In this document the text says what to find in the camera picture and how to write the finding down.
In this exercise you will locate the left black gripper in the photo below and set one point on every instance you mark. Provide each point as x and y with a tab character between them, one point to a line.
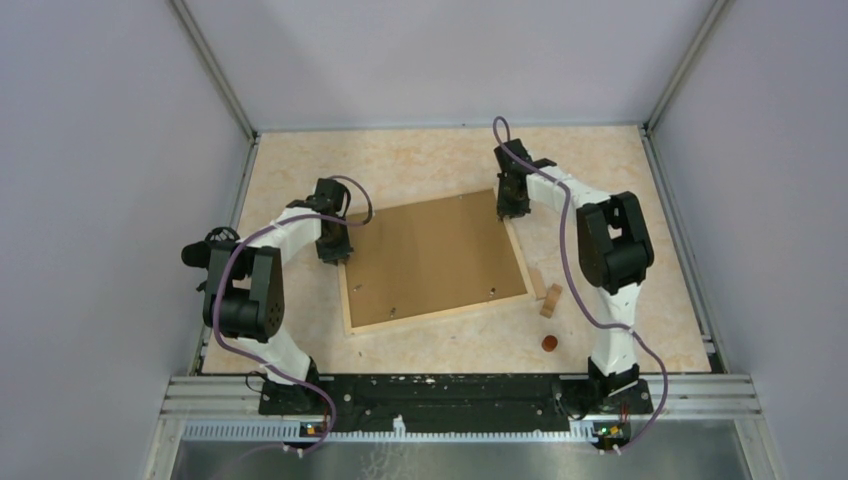
332	255

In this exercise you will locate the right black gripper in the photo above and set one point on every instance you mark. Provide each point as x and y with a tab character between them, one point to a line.
504	210

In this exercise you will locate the wooden picture frame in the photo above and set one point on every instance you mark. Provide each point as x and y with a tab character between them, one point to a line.
437	314

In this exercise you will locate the brown frame backing board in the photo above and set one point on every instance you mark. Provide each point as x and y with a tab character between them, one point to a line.
430	255

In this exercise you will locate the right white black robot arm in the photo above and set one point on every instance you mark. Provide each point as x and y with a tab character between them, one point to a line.
614	254

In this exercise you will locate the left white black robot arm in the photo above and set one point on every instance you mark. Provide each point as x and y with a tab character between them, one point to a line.
244	303

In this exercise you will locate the light wooden block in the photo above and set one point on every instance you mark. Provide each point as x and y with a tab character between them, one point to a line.
538	283

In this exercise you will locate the darker wooden block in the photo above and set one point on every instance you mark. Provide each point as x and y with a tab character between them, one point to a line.
551	300

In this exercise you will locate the black microphone on stand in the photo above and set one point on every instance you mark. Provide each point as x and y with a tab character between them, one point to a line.
200	254

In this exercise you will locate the small brown round disc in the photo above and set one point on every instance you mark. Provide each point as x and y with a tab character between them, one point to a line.
549	343

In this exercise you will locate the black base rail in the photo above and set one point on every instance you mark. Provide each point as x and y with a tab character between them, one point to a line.
452	403

